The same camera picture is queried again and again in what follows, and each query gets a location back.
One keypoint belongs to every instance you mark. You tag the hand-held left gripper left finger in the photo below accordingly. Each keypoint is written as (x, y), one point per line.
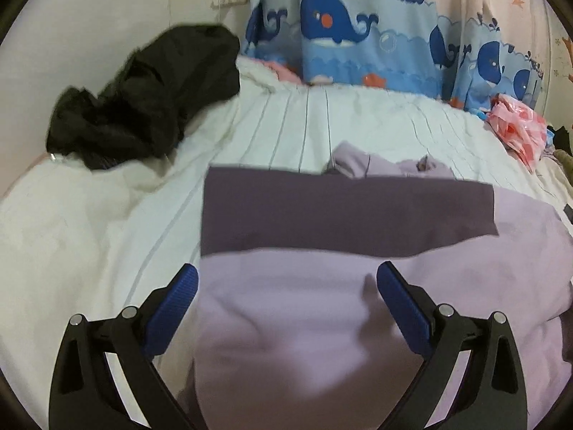
(172, 307)

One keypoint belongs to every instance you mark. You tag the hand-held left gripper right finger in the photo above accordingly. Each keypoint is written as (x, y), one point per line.
(403, 307)

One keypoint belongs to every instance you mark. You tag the lilac and dark purple garment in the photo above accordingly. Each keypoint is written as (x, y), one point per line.
(322, 286)

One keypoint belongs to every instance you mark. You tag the white striped bed sheet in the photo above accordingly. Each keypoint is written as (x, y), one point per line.
(134, 215)

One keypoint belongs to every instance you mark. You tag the black garment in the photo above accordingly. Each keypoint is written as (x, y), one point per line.
(147, 98)

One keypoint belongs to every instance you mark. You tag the pink plastic bag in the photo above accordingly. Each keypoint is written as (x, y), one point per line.
(519, 127)

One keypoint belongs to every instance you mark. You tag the dark cloth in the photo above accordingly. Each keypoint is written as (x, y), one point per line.
(562, 136)

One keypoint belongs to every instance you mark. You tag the pink cloth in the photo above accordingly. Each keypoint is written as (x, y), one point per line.
(280, 70)

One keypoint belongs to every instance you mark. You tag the blue whale print curtain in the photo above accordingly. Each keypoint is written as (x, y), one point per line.
(358, 31)

